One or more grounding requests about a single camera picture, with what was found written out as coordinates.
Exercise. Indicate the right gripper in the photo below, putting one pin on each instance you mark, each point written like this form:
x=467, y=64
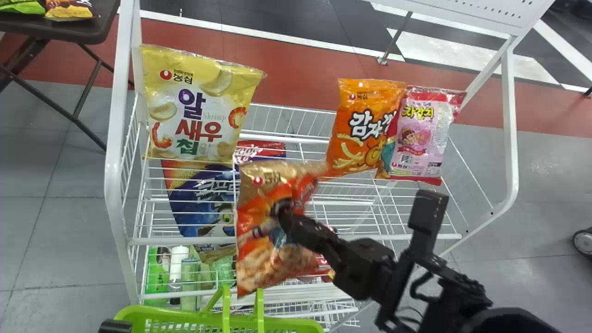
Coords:
x=363, y=268

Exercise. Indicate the red orange snack packet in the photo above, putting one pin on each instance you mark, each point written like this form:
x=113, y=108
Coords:
x=268, y=259

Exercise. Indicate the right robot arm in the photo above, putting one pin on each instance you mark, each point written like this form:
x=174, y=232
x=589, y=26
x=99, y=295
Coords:
x=467, y=300

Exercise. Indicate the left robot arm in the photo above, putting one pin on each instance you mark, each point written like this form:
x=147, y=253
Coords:
x=114, y=326

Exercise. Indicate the blue snack packet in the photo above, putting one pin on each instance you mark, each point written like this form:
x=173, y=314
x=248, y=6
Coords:
x=203, y=203

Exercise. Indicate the green basket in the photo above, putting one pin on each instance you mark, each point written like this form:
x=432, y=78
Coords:
x=222, y=323

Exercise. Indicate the green can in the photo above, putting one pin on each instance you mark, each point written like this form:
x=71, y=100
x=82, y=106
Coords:
x=190, y=282

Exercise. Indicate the white bottle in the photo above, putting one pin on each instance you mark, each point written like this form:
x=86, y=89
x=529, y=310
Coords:
x=178, y=263

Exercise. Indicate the pink snack packet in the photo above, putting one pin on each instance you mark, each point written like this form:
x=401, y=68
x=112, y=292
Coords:
x=421, y=138

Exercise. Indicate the black side table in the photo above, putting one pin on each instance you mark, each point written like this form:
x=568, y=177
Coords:
x=69, y=32

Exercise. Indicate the green snack packet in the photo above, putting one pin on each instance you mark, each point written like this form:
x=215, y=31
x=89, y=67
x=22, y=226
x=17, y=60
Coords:
x=18, y=5

